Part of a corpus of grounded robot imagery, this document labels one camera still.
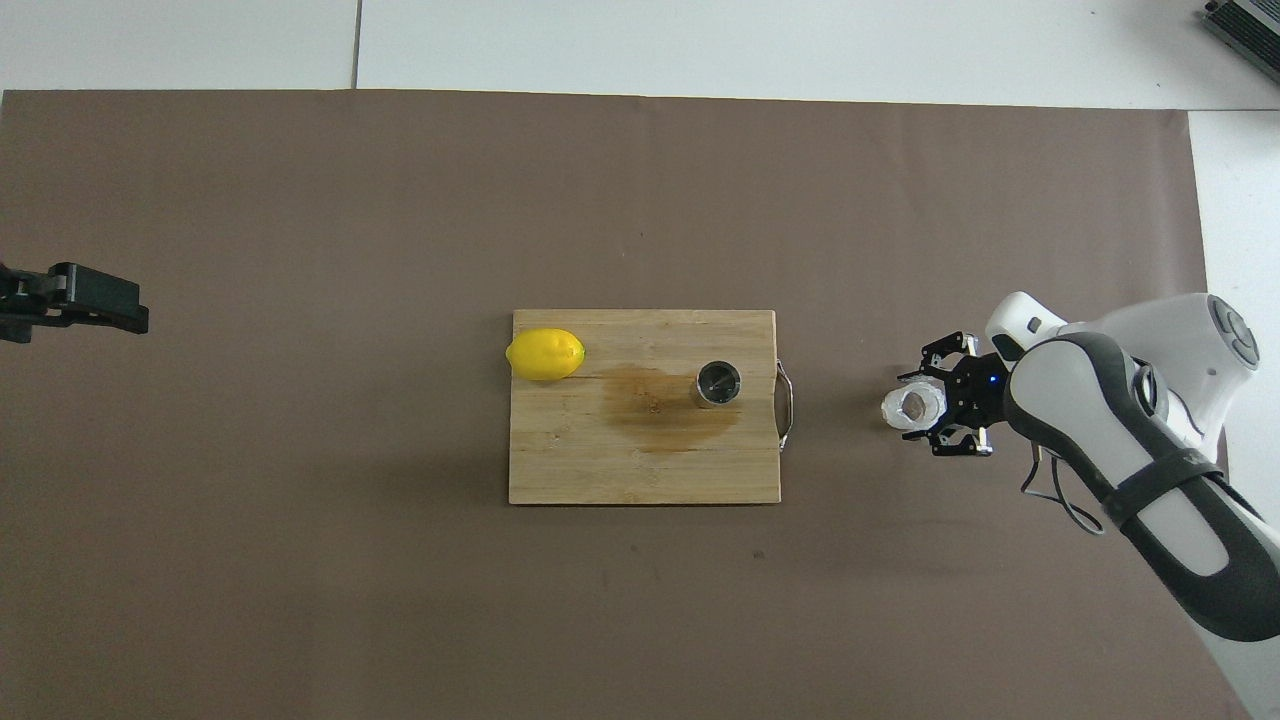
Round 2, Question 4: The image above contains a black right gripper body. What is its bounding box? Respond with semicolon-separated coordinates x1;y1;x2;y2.
945;352;1013;431

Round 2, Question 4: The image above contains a clear textured glass cup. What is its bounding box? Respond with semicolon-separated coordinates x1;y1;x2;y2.
880;383;948;433

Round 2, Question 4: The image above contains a steel double jigger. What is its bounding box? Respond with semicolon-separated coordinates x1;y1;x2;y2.
695;360;743;410

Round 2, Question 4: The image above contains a brown paper table mat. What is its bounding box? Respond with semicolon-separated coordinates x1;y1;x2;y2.
0;88;1256;720

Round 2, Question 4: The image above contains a yellow lemon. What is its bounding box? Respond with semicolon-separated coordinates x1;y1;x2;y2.
505;327;587;382

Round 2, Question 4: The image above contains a grey ribbed metal device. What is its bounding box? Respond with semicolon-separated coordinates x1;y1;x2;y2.
1200;0;1280;58

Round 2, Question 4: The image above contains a wooden cutting board, metal handle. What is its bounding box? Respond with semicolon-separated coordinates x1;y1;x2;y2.
508;308;797;506

